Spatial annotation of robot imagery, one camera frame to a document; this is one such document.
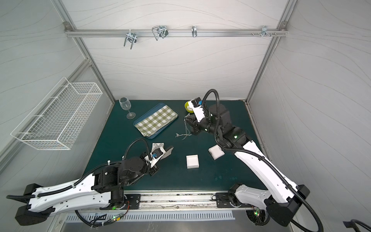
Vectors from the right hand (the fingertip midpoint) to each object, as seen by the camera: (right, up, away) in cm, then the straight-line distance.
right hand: (185, 116), depth 64 cm
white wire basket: (-63, -2, +5) cm, 63 cm away
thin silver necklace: (-7, -14, +36) cm, 39 cm away
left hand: (-11, -18, +3) cm, 22 cm away
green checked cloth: (-28, -8, +40) cm, 50 cm away
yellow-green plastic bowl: (+1, +6, +47) cm, 47 cm away
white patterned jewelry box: (+19, -24, +27) cm, 41 cm away
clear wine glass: (-44, +8, +38) cm, 59 cm away
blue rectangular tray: (-25, +6, +50) cm, 57 cm away
